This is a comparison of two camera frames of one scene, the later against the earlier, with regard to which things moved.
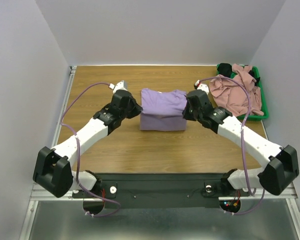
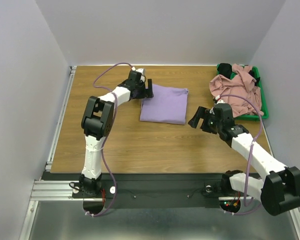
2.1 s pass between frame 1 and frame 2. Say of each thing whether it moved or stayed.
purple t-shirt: moved
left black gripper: moved
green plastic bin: stayed
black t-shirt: stayed
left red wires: stayed
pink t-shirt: stayed
